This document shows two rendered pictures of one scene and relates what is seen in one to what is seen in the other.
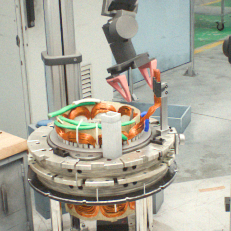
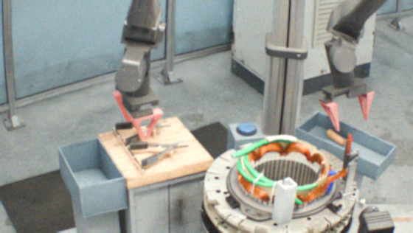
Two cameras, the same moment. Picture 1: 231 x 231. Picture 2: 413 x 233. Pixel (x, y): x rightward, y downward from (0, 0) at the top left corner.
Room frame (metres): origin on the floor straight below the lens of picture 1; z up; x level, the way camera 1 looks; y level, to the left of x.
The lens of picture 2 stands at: (0.07, -0.16, 1.94)
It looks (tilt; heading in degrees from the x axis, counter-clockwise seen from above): 31 degrees down; 17
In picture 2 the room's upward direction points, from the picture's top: 2 degrees clockwise
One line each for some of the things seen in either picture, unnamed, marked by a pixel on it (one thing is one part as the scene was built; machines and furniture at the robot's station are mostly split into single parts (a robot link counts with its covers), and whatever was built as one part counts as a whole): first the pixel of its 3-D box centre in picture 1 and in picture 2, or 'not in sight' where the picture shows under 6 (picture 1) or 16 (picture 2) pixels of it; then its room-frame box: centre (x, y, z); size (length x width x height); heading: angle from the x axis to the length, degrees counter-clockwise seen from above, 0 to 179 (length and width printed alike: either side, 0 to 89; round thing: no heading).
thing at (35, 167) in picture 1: (43, 169); (213, 209); (1.13, 0.15, 1.05); 0.09 x 0.04 x 0.01; 45
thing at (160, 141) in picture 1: (156, 140); (332, 206); (1.15, -0.09, 1.10); 0.03 x 0.02 x 0.01; 65
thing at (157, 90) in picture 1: (157, 86); (347, 154); (1.19, -0.09, 1.21); 0.04 x 0.04 x 0.03; 45
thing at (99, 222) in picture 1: (107, 211); not in sight; (1.33, 0.03, 0.85); 0.06 x 0.04 x 0.05; 91
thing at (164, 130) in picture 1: (162, 108); (349, 172); (1.20, -0.10, 1.15); 0.03 x 0.02 x 0.12; 127
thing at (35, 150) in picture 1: (100, 138); (284, 185); (1.21, 0.03, 1.09); 0.32 x 0.32 x 0.01
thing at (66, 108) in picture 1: (70, 108); (261, 145); (1.24, 0.10, 1.15); 0.15 x 0.04 x 0.02; 135
